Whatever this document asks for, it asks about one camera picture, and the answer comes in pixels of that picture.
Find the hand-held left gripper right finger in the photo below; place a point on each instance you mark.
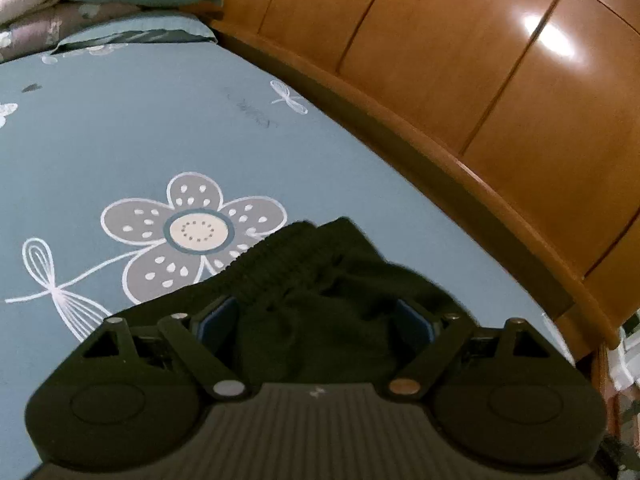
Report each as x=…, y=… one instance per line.
x=414, y=321

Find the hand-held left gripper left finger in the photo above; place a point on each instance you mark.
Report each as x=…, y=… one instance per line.
x=220, y=317

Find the black ribbed knit garment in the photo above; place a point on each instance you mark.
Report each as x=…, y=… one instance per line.
x=320, y=310

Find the wooden headboard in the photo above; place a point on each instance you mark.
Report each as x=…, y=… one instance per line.
x=450, y=60

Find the purple floral quilt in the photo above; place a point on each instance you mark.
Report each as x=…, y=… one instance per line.
x=30, y=35

